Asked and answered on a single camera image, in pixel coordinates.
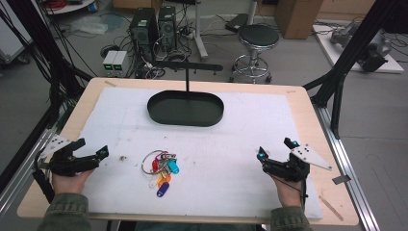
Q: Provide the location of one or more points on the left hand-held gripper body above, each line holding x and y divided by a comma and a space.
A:
64, 163

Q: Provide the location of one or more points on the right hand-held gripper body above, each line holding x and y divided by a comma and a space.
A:
288, 170

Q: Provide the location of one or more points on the bunch of keys with coloured tags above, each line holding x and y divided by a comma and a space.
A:
165, 166

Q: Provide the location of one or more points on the black key stand with tray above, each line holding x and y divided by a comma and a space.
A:
185, 109

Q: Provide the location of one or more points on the person's left hand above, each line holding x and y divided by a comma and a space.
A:
69, 184

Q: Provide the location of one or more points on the person's right hand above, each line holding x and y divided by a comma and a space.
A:
290, 194

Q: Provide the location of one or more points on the small grey scrap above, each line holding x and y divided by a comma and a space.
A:
122, 158

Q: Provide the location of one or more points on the white foam mat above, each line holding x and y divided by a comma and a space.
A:
224, 154

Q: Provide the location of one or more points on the strip of brown tape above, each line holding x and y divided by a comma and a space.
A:
330, 208

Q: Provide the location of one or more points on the white bench power supply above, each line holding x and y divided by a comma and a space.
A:
109, 62
119, 62

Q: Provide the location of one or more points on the black round stool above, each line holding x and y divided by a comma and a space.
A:
258, 37

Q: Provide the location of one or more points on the white board with robot parts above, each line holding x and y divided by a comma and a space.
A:
359, 45

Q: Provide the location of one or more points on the clear plastic bag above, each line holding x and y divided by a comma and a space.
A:
89, 25

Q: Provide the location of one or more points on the brown cardboard box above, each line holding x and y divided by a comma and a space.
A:
298, 17

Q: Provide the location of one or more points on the flat black case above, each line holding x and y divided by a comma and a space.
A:
236, 22

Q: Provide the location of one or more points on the black computer tower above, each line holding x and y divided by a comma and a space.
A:
167, 25
142, 27

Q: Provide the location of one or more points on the white desk leg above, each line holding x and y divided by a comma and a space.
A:
199, 32

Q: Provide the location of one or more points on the white round table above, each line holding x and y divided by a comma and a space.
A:
70, 6

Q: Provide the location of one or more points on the aluminium rail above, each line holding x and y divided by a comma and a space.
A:
22, 170
349, 166

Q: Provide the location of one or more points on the small grey metal bracket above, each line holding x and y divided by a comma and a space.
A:
341, 179

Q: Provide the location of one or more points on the black metal frame strut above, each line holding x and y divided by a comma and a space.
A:
54, 64
349, 54

